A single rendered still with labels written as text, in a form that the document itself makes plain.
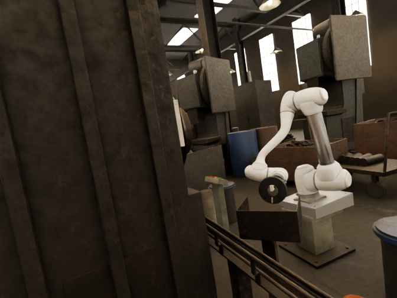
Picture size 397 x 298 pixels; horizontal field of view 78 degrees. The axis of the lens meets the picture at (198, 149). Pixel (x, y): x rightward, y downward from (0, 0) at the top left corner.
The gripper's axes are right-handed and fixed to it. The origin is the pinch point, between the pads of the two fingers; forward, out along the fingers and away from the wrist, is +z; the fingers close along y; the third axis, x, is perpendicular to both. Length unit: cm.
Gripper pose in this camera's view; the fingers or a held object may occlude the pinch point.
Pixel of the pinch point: (272, 187)
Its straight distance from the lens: 147.3
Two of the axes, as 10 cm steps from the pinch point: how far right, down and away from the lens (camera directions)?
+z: -4.3, 0.9, -9.0
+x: -1.3, -9.9, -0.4
